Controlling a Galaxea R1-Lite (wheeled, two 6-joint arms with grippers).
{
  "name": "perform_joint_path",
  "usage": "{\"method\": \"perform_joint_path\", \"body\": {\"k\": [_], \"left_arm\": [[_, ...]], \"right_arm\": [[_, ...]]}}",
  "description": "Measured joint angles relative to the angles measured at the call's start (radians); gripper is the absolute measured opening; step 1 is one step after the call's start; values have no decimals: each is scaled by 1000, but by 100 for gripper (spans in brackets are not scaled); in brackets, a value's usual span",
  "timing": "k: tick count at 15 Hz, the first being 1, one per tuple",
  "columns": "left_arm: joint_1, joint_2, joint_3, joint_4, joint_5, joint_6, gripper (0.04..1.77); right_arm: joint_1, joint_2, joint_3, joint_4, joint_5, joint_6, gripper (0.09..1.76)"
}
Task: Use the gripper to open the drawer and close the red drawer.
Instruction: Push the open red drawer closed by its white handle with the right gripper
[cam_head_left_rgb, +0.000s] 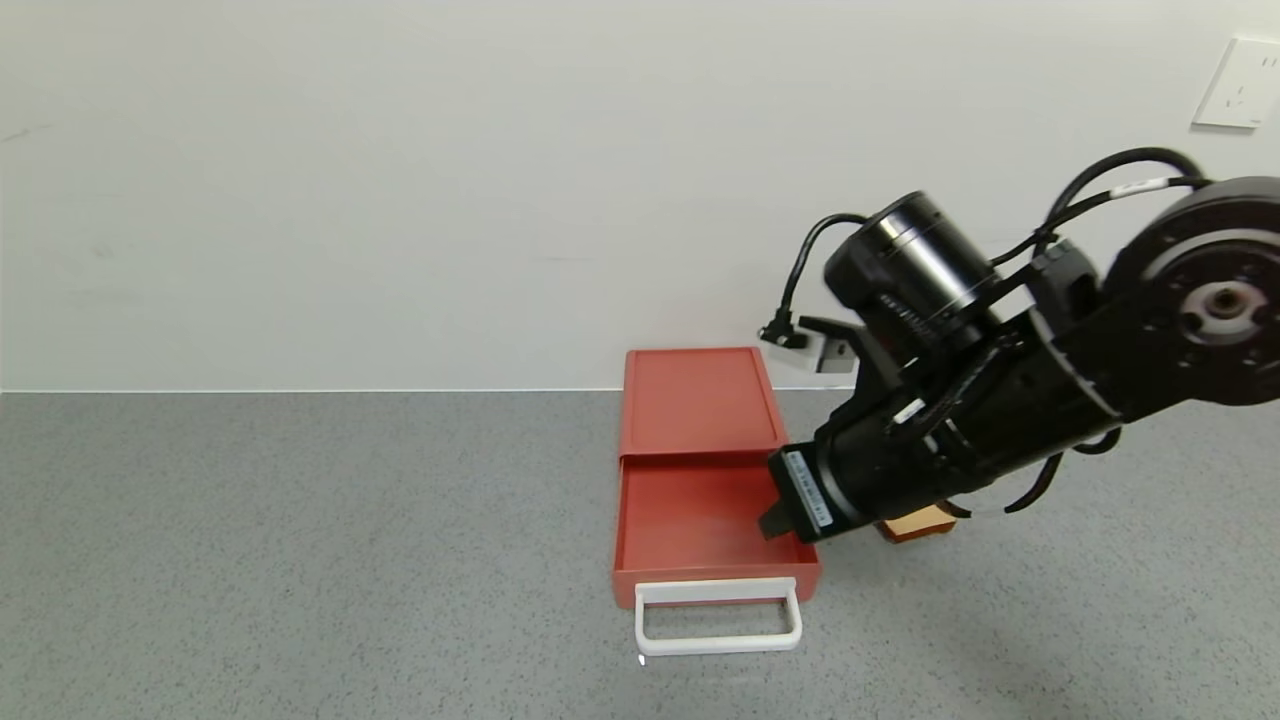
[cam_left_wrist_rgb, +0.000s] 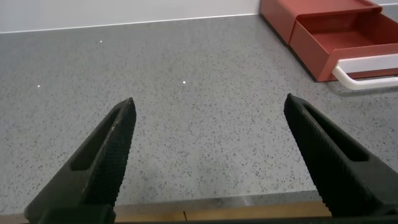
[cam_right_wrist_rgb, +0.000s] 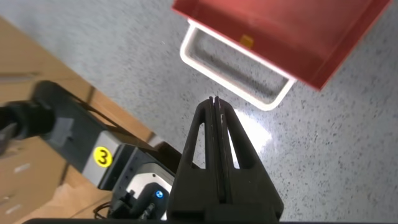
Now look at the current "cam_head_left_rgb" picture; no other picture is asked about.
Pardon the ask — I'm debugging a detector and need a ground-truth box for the black camera cable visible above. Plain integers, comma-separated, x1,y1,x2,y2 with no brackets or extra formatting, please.
758,212,869,350

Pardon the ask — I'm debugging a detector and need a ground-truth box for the toy toast slice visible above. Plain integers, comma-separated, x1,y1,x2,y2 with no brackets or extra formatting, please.
875,503,957,545

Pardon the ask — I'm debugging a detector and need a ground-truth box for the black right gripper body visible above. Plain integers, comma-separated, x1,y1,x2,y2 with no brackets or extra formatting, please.
766,390,951,545

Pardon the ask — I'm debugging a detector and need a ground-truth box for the black cable with white label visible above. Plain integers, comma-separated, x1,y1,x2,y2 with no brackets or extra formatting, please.
995,147,1213,266

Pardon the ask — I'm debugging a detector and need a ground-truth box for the red drawer with white handle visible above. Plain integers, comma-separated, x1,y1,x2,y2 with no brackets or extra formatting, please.
612,452,823,658

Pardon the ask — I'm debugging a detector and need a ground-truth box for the white wall socket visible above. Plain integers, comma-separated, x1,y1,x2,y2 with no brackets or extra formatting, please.
1192,37,1280,130

